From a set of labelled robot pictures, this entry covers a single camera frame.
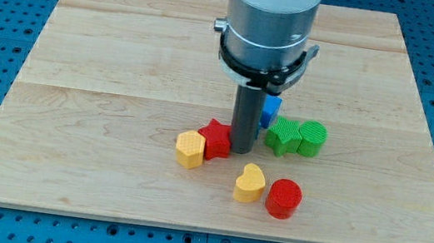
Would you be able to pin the red star block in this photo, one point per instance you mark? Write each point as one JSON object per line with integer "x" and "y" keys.
{"x": 217, "y": 139}

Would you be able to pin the red cylinder block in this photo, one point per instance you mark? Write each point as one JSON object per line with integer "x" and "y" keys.
{"x": 283, "y": 199}

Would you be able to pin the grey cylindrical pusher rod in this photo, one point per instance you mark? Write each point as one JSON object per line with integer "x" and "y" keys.
{"x": 246, "y": 117}

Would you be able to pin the green star block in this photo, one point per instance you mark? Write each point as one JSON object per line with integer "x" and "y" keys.
{"x": 283, "y": 136}

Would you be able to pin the yellow hexagon block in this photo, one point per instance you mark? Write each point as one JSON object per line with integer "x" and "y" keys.
{"x": 190, "y": 149}

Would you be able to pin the light wooden board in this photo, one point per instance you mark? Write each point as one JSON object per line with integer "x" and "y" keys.
{"x": 89, "y": 127}

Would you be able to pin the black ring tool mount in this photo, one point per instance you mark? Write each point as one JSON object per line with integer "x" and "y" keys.
{"x": 272, "y": 82}

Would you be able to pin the blue cube block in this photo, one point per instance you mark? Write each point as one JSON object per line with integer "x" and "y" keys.
{"x": 270, "y": 110}

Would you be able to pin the yellow heart block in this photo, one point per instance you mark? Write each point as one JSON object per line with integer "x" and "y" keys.
{"x": 250, "y": 184}

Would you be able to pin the green cylinder block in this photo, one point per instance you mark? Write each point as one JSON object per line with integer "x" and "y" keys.
{"x": 313, "y": 134}

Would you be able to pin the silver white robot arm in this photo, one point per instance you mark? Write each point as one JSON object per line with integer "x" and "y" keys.
{"x": 263, "y": 49}

